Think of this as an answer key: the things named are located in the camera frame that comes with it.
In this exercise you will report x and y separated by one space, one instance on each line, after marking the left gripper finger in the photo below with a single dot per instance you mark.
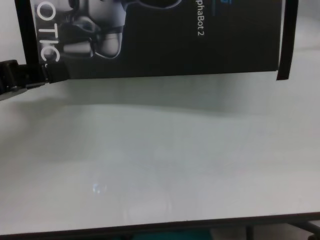
56 72
33 88

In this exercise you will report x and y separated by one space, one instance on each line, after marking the black robot print poster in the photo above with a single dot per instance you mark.
175 37

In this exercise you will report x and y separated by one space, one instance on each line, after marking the short black tape strip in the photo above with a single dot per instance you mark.
287 40
27 32

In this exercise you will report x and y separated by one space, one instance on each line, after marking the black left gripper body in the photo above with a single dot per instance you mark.
17 77

